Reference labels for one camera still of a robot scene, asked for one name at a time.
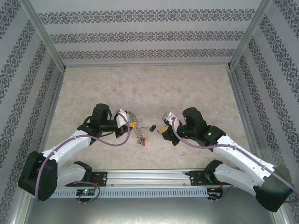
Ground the thin purple base cable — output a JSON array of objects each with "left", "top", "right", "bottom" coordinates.
[
  {"left": 219, "top": 184, "right": 235, "bottom": 201},
  {"left": 78, "top": 185, "right": 101, "bottom": 205}
]

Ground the metal key organiser with rings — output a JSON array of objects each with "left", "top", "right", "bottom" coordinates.
[{"left": 129, "top": 112, "right": 146, "bottom": 146}]

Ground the grey metal sheet panel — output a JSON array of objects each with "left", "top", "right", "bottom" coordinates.
[{"left": 23, "top": 197, "right": 285, "bottom": 224}]

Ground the small circuit board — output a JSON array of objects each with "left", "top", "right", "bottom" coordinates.
[
  {"left": 207, "top": 188, "right": 224, "bottom": 199},
  {"left": 76, "top": 189, "right": 96, "bottom": 196}
]

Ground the aluminium table side rail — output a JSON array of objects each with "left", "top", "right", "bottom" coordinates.
[
  {"left": 35, "top": 69, "right": 67, "bottom": 164},
  {"left": 228, "top": 68, "right": 259, "bottom": 156}
]

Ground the slotted grey cable duct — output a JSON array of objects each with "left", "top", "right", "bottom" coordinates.
[{"left": 52, "top": 187, "right": 209, "bottom": 198}]

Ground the aluminium frame post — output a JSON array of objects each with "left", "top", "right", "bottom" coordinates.
[
  {"left": 18, "top": 0, "right": 67, "bottom": 70},
  {"left": 9, "top": 195, "right": 33, "bottom": 224},
  {"left": 228, "top": 0, "right": 274, "bottom": 70},
  {"left": 272, "top": 207, "right": 295, "bottom": 224}
]

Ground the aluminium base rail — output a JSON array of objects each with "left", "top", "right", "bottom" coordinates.
[{"left": 92, "top": 169, "right": 234, "bottom": 188}]

